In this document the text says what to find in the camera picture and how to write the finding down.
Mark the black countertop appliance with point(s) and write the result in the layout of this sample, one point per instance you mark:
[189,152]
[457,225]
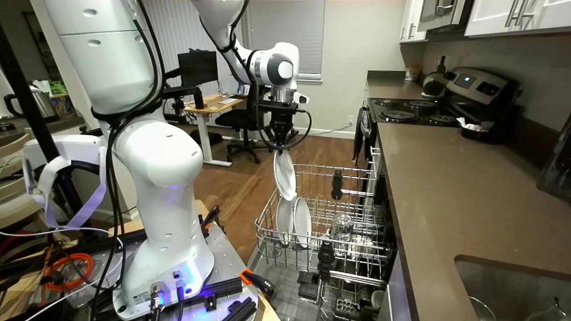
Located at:
[559,166]

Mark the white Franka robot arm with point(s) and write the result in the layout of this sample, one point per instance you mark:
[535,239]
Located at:
[161,179]

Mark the black office chair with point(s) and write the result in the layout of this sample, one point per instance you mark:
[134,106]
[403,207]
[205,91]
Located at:
[237,118]

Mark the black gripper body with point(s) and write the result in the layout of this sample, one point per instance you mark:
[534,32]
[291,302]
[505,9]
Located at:
[282,125]

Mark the clear glass bowl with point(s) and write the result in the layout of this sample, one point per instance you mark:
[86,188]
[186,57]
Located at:
[553,312]

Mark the wooden desk white legs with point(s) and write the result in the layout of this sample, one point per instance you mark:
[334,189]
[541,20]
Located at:
[207,106]

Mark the white mug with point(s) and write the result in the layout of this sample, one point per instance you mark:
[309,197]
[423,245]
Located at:
[377,298]

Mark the white box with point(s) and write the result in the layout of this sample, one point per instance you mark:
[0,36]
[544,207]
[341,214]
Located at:
[71,148]

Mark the stacked wooden planks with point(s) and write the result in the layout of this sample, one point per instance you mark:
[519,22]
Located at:
[14,179]

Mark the black kettle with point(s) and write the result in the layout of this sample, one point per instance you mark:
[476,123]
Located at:
[434,86]

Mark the black plastic rack fitting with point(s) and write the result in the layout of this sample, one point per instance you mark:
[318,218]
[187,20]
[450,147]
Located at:
[327,259]
[337,184]

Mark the black stand pole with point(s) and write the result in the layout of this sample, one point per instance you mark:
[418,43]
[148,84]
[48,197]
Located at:
[36,118]

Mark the dark over-range microwave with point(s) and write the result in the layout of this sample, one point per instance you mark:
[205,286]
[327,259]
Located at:
[443,11]

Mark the white cloth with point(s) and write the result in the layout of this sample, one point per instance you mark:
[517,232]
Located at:
[469,125]

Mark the black computer monitor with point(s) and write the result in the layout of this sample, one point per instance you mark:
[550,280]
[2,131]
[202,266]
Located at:
[196,68]

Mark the orange black screwdriver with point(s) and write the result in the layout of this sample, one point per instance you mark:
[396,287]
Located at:
[259,280]

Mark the clear drinking glass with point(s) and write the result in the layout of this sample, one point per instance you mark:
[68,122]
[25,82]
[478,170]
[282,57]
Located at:
[357,232]

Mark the white round plate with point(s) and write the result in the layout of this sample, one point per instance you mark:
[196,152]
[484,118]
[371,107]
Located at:
[286,175]
[303,223]
[284,223]

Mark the black clamp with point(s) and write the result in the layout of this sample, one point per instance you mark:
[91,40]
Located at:
[237,311]
[223,289]

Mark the window with white blind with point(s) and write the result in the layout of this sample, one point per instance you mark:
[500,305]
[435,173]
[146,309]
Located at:
[296,24]

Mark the black pan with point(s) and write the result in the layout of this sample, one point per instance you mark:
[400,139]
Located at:
[484,136]

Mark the narrow white wall cabinet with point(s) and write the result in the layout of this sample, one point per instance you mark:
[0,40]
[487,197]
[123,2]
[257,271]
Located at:
[410,20]

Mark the steel kitchen sink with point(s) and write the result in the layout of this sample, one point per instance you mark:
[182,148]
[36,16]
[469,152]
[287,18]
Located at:
[510,291]

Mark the dark cutlery basket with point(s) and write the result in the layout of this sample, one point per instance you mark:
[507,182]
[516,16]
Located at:
[309,286]

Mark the metal robot mounting table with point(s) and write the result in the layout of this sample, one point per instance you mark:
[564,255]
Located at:
[228,252]

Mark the built-in dishwasher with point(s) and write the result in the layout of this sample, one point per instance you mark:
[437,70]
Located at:
[278,300]

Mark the clear tumbler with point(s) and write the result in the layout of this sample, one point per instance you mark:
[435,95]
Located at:
[473,307]

